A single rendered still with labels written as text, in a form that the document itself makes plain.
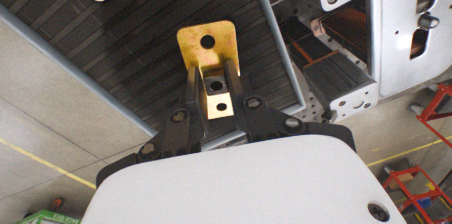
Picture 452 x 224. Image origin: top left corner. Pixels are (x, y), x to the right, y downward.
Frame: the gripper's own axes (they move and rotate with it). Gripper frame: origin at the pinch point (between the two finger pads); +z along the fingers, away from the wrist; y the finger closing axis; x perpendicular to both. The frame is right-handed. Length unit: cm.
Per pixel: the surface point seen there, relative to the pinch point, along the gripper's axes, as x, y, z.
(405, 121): -191, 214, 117
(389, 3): -2.7, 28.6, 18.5
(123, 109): -1.3, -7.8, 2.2
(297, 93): -2.8, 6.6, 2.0
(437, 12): -5.5, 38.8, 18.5
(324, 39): -23, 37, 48
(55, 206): -228, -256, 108
